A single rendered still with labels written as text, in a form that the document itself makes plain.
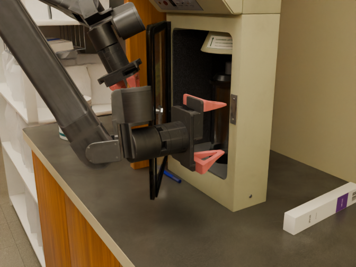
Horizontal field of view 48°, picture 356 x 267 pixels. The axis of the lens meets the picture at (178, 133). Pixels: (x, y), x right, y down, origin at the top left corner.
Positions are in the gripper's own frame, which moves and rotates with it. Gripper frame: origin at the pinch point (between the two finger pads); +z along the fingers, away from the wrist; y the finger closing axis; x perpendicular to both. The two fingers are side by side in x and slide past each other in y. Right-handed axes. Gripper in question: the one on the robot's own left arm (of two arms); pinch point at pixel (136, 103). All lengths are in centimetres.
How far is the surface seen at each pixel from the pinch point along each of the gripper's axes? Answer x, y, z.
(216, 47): -6.2, -22.6, -3.2
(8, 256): -102, 142, 65
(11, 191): -164, 161, 44
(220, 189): -0.2, -9.3, 29.2
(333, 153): -25, -42, 43
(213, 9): 1.5, -25.4, -11.7
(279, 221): 7.4, -20.2, 38.9
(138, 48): -21.8, -1.8, -11.1
